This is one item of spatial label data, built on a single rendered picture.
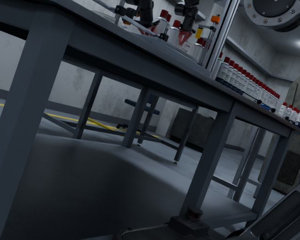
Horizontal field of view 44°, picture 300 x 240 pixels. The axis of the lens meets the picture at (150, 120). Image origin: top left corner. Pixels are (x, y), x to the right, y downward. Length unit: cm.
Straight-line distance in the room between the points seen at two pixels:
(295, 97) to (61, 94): 345
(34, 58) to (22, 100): 9
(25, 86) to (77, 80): 490
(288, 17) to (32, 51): 78
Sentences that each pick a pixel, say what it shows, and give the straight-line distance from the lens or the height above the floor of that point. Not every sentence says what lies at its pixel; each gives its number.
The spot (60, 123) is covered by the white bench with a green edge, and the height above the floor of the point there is 19.
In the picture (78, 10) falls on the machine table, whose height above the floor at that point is 82.
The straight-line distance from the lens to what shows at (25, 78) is 81.
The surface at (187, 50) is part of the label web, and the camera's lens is 222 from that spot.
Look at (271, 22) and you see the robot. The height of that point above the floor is 105.
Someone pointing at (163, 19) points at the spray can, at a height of 104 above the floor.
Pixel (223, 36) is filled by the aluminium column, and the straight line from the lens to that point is 193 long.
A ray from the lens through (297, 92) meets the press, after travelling 596.
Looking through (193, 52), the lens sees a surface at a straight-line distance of 204.
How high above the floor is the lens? 71
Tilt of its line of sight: 4 degrees down
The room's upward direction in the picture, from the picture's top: 20 degrees clockwise
